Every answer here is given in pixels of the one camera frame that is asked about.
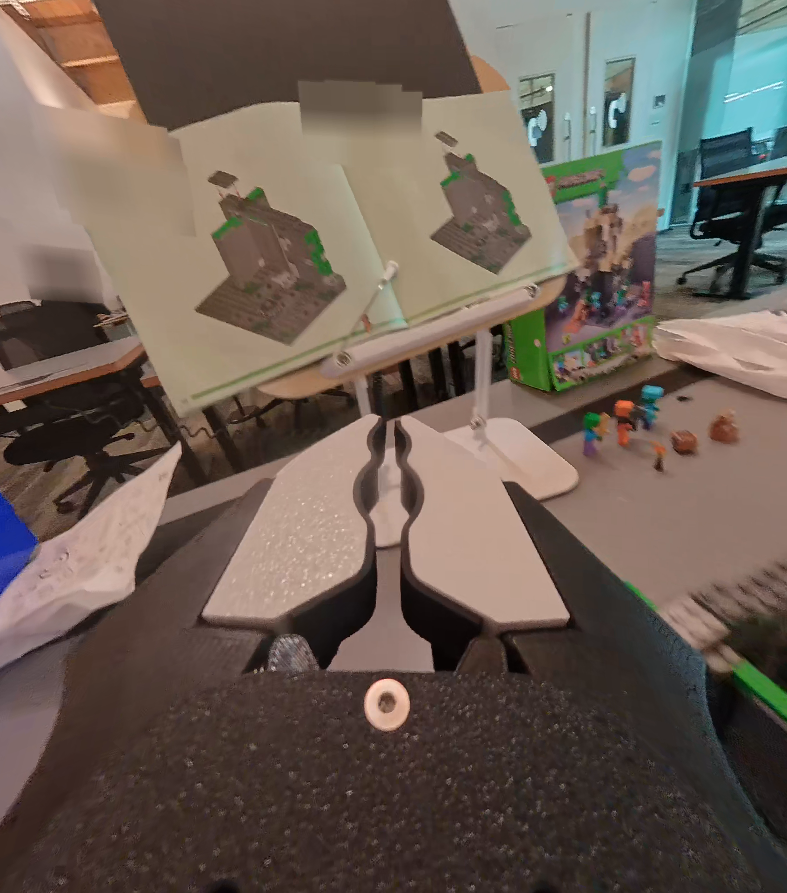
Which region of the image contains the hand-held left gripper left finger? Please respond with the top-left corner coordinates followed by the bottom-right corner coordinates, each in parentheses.
top-left (201, 415), bottom-right (385, 668)

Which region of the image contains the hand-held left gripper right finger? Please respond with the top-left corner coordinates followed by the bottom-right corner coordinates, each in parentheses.
top-left (393, 415), bottom-right (572, 669)

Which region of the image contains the brick set instruction booklet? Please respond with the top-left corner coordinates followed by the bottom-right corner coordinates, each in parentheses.
top-left (83, 87), bottom-right (580, 420)

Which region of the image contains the grey desk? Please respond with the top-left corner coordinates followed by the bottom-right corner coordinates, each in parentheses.
top-left (0, 349), bottom-right (787, 893)

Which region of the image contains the wood-edged office desk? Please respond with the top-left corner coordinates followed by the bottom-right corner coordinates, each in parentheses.
top-left (692, 159), bottom-right (787, 302)
top-left (0, 337), bottom-right (248, 493)

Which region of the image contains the white book stand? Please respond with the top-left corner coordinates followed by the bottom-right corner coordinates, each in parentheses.
top-left (254, 56), bottom-right (580, 550)

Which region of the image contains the green zombie minifigure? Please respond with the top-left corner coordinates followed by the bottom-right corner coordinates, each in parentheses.
top-left (581, 412), bottom-right (611, 459)

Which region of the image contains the white printed paper bag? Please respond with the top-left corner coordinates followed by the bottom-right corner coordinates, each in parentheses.
top-left (0, 441), bottom-right (184, 693)

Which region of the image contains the teal minifigure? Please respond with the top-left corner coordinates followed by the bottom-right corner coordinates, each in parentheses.
top-left (634, 384), bottom-right (666, 431)

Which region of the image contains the green brick set box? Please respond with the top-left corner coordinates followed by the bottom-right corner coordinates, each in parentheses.
top-left (504, 140), bottom-right (664, 393)

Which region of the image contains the grey and green brick build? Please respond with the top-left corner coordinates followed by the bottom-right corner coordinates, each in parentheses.
top-left (624, 546), bottom-right (787, 768)

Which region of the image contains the white plastic bag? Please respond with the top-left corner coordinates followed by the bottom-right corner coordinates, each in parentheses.
top-left (653, 306), bottom-right (787, 400)

